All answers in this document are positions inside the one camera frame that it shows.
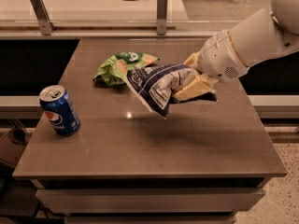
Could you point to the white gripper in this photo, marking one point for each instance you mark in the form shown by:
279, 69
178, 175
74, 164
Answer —
219, 57

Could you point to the blue chip bag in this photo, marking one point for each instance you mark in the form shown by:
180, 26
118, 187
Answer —
154, 85

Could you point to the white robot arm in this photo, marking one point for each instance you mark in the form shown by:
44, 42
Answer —
269, 33

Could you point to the green chip bag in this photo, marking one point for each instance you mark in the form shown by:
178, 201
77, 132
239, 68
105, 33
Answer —
114, 69

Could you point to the blue pepsi can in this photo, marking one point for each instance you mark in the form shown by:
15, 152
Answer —
59, 109

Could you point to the grey cabinet drawer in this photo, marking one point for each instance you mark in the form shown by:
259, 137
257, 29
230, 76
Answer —
130, 201

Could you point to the glass partition panel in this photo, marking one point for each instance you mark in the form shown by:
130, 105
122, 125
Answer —
214, 13

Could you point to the middle metal glass bracket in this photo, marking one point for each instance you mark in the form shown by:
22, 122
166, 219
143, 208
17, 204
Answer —
161, 17

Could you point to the metal glass bracket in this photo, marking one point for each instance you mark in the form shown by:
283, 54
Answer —
45, 25
161, 17

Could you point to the left metal glass bracket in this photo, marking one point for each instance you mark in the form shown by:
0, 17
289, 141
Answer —
45, 25

